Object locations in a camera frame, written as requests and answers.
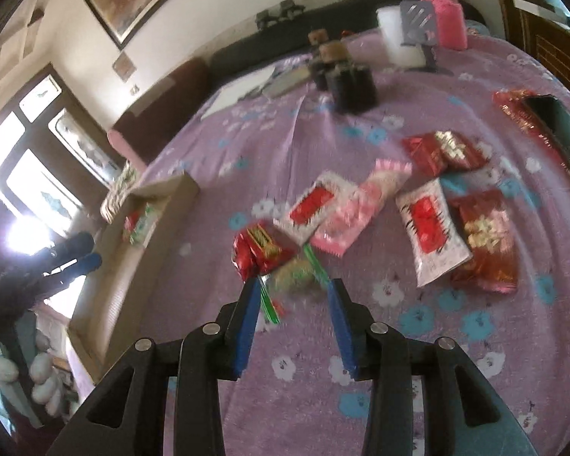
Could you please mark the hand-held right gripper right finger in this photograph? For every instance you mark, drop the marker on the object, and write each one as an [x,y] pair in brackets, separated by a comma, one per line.
[342,327]

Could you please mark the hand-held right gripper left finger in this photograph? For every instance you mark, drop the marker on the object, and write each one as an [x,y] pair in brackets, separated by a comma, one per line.
[247,323]

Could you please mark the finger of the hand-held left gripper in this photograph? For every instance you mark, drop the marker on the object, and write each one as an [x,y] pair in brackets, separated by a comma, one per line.
[83,264]
[73,245]

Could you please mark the shallow cardboard box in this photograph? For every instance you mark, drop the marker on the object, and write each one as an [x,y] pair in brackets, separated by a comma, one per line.
[104,294]

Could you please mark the red twist-wrapped candy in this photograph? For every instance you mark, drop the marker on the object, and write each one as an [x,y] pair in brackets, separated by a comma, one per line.
[259,247]
[133,221]

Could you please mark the green-ended snack packet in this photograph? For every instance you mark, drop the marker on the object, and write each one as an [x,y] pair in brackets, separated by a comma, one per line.
[146,225]
[294,273]

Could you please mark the pink snack packet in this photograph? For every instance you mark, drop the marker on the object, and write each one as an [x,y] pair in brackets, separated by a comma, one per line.
[384,183]
[339,230]

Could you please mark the patterned brown blanket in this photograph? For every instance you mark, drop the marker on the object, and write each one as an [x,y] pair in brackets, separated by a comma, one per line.
[116,194]

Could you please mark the white lumpy cushion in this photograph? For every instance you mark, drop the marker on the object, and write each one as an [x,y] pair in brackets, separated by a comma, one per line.
[42,375]

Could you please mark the glass panelled wooden door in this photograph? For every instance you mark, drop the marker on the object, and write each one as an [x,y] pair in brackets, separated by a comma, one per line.
[52,118]

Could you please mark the maroon armchair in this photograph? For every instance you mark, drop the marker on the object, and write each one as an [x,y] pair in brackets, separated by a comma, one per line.
[171,99]

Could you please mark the purple floral tablecloth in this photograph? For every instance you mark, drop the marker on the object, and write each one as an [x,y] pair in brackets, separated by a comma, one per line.
[313,152]

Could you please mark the white paper sheet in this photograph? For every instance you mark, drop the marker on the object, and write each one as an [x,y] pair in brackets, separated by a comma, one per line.
[237,92]

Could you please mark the dark jar with cork lid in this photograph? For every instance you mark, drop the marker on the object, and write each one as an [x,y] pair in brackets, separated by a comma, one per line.
[354,88]
[319,64]

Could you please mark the grey notebook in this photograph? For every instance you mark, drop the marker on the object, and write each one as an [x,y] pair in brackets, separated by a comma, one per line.
[287,81]

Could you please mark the black smartphone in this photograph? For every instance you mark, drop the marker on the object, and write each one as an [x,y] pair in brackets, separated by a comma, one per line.
[558,130]

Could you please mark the small red bag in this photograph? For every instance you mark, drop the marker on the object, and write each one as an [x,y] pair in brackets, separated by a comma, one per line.
[346,33]

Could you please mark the white plastic cup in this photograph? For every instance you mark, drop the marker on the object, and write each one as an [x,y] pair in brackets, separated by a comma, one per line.
[399,38]

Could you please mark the dark figurine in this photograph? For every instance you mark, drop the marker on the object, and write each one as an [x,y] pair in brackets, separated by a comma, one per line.
[266,20]
[290,9]

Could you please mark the black sofa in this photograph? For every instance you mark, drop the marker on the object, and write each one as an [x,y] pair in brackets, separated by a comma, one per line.
[361,9]

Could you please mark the pink bottle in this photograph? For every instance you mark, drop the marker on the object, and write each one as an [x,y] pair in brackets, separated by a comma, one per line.
[444,14]

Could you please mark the wall socket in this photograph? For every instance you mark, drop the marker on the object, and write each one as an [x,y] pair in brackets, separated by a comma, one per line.
[134,89]

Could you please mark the small wall plaque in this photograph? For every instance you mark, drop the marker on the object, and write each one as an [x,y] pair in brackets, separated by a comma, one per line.
[123,65]

